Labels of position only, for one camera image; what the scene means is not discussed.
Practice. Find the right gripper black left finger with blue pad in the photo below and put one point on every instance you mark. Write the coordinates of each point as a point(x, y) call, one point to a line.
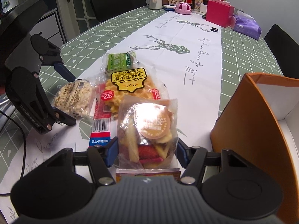
point(99, 159)

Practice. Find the black chair right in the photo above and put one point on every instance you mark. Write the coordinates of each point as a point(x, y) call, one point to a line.
point(285, 50)

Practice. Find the orange white cardboard box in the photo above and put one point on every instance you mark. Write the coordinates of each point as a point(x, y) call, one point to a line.
point(260, 123)

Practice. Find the white drawer cabinet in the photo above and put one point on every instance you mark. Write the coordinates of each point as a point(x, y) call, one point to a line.
point(50, 27)

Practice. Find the yellow label waffle pack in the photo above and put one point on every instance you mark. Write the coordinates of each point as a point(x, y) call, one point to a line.
point(137, 80)

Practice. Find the green grid tablecloth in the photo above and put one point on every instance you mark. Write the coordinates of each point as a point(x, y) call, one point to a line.
point(199, 67)

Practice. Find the green snack packet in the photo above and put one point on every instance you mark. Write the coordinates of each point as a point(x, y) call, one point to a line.
point(118, 61)

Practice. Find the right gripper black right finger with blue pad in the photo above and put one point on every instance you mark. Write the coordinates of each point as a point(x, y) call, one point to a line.
point(195, 160)

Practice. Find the purple tissue pack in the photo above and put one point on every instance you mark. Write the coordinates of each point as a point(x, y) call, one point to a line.
point(245, 24)

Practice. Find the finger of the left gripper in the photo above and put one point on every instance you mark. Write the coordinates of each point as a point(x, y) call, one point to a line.
point(63, 71)
point(62, 117)

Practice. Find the pink round container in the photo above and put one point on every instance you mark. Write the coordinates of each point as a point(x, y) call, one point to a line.
point(183, 8)

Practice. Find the red long snack packet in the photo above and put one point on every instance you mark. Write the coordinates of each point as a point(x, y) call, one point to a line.
point(100, 130)

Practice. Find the black chair far left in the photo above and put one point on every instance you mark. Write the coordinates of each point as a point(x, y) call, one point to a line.
point(107, 9)

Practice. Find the red tissue box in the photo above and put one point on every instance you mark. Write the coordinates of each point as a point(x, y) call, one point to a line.
point(219, 13)

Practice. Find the dried fruit clear bag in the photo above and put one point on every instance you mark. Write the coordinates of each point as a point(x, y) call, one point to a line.
point(147, 133)

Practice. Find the black chair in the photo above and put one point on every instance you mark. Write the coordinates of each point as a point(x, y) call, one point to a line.
point(107, 9)
point(285, 50)

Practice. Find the white nut bar packet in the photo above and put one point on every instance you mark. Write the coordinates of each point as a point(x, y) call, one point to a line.
point(76, 98)

